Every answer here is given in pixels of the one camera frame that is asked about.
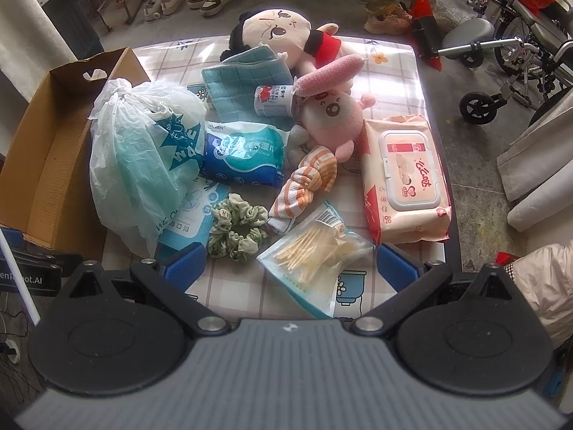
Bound wheelchair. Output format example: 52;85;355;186
411;0;572;125

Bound beige sneaker pair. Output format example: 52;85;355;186
143;0;184;22

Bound blue bandage box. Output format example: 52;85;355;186
155;177;229;259

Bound pink wet wipes pack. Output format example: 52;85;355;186
359;115;453;245

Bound teal checked cloth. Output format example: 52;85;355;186
202;45;293;131

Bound black haired plush doll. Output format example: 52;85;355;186
220;9;355;76

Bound brown cardboard box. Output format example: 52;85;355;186
1;48;149;260

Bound white teal plastic bag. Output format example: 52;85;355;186
88;78;208;257

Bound cotton swab bag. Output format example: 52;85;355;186
257;201;374;319

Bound green scrunchie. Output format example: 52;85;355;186
207;193;269;263

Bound blue tissue pack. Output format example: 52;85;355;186
203;121;288;188

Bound strawberry yogurt cup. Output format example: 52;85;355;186
254;86;295;118

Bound white curtain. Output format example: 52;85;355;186
1;0;77;101

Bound tan slippers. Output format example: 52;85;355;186
363;0;412;36

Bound pink plush toy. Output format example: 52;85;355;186
286;90;376;167

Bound pink knitted sponge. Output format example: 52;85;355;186
293;54;365;97

